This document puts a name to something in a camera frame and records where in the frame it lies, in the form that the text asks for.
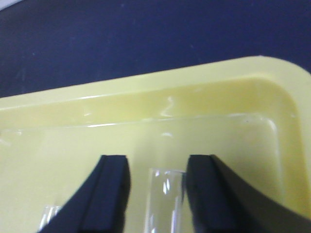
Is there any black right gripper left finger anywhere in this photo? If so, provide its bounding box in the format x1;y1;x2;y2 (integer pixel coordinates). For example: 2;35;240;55
41;155;131;233

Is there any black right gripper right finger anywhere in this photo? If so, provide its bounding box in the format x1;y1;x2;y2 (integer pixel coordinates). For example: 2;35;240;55
186;155;311;233

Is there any short glass test tube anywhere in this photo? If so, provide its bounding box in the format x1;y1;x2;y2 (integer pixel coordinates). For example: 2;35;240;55
38;205;62;231

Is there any tall glass test tube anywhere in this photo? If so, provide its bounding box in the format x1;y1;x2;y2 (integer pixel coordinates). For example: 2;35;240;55
144;168;186;233

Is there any yellow plastic tray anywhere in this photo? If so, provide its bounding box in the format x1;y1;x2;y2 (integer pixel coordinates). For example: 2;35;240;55
0;56;311;233

